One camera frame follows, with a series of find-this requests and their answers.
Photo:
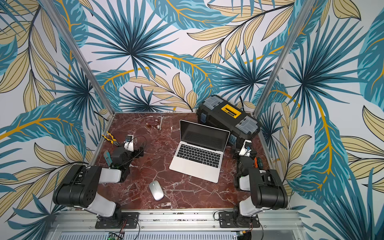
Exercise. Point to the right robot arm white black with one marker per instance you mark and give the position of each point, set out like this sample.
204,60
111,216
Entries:
265,186

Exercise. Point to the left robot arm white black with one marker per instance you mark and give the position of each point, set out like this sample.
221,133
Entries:
79,188

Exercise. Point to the green screwdriver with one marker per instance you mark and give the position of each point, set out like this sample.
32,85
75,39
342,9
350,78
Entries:
260,163

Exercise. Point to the white wireless mouse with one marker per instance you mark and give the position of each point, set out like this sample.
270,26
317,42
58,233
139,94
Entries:
156,190

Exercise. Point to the silver laptop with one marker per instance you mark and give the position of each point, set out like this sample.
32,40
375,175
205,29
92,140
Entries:
200,152

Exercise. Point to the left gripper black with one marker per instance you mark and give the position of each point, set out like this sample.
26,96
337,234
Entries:
136,154

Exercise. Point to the black yellow toolbox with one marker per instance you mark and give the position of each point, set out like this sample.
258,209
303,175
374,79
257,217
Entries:
219,113

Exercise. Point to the teal utility knife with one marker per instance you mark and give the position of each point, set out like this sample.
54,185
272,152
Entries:
108,158

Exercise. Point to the yellow black pliers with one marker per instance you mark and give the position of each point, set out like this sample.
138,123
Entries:
111,139

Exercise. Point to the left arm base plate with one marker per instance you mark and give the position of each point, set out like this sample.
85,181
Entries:
125,220

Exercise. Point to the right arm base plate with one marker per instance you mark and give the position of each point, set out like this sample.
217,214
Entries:
234,220

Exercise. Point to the aluminium corner post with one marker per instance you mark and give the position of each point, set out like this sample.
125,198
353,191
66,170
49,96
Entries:
67,36
303,14

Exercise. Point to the left aluminium corner post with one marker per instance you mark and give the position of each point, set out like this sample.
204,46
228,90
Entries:
67,36

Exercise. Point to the right aluminium corner post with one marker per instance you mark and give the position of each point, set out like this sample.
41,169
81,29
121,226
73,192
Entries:
303,14

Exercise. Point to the aluminium front rail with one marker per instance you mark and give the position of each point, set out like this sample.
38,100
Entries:
187,224

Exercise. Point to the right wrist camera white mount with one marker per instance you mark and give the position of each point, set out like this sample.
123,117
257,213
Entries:
247,143

